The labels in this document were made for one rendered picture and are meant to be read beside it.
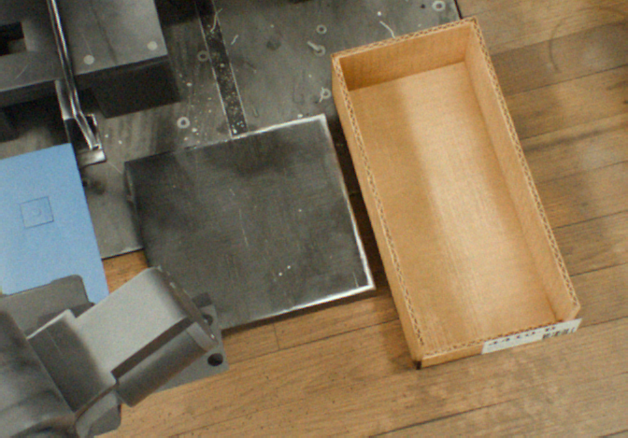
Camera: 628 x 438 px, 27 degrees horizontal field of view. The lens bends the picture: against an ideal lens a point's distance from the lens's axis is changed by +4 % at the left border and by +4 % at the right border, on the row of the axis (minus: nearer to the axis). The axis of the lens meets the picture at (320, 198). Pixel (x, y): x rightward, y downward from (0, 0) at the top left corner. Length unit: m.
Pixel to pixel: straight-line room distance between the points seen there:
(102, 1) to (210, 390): 0.32
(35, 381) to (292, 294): 0.37
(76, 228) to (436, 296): 0.28
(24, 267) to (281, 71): 0.29
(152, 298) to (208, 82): 0.42
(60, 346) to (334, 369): 0.34
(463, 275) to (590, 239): 0.11
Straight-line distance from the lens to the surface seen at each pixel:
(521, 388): 1.00
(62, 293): 0.82
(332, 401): 0.99
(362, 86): 1.07
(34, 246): 0.96
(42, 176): 0.97
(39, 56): 1.02
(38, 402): 0.65
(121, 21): 1.03
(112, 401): 0.72
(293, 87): 1.08
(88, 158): 0.98
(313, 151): 1.03
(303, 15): 1.11
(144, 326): 0.69
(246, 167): 1.03
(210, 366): 0.78
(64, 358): 0.71
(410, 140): 1.05
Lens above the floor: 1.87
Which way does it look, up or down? 69 degrees down
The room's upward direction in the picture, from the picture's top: 4 degrees counter-clockwise
